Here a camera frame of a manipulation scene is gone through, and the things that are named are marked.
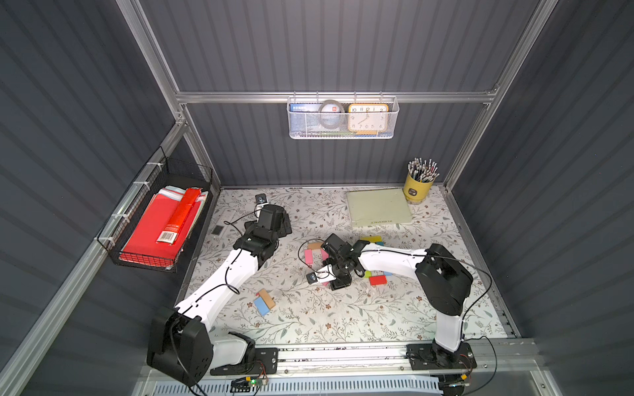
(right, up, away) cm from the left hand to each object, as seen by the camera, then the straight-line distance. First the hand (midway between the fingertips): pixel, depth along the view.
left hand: (272, 220), depth 82 cm
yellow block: (+38, -9, +20) cm, 44 cm away
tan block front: (-3, -28, +4) cm, 28 cm away
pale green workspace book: (+42, +5, +27) cm, 50 cm away
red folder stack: (-34, -6, -14) cm, 37 cm away
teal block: (+41, -10, +18) cm, 46 cm away
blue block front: (-4, -30, +2) cm, 30 cm away
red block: (+38, -23, +8) cm, 45 cm away
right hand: (+19, -21, +7) cm, 29 cm away
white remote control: (-28, -3, +26) cm, 38 cm away
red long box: (-26, -2, -13) cm, 29 cm away
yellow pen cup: (+57, +15, +20) cm, 62 cm away
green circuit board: (-6, -48, -10) cm, 50 cm away
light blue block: (+33, -12, -22) cm, 42 cm away
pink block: (+12, -15, +14) cm, 24 cm away
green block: (+34, -21, +10) cm, 41 cm away
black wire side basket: (-35, +16, -4) cm, 38 cm away
